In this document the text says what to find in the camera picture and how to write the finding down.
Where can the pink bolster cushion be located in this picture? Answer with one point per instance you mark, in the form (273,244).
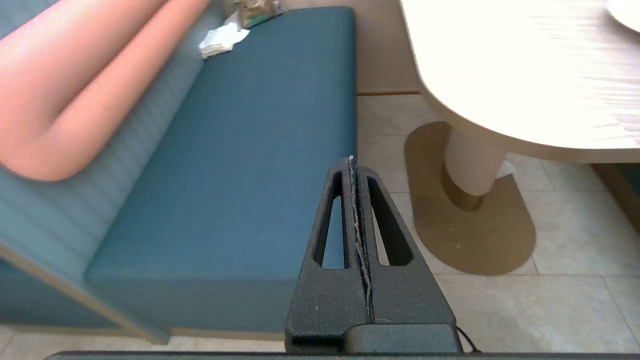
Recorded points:
(75,90)

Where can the teal bench with snack bag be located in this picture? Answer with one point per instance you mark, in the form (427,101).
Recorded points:
(240,150)

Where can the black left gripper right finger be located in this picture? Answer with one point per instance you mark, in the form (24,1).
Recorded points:
(405,300)

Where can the crinkled snack bag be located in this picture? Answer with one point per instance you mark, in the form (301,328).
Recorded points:
(259,12)

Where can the clear water dispenser white base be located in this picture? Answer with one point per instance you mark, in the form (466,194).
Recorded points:
(627,12)

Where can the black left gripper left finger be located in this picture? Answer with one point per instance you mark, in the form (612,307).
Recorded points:
(325,300)

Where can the white crumpled tissue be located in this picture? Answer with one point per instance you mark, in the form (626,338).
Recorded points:
(222,41)

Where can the table pedestal leg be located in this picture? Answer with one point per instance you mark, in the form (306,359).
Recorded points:
(470,170)

